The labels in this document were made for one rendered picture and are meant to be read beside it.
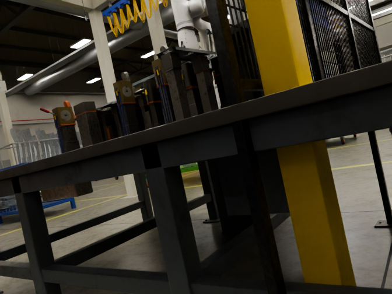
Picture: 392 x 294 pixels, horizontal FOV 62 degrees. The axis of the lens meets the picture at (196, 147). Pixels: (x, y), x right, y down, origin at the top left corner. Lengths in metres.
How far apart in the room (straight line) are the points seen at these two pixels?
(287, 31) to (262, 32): 0.07
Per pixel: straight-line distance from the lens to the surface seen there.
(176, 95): 1.25
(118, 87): 1.80
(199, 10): 1.68
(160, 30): 10.28
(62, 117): 2.31
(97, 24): 6.19
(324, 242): 0.90
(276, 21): 0.89
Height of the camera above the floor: 0.62
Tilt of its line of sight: level
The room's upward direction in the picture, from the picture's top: 12 degrees counter-clockwise
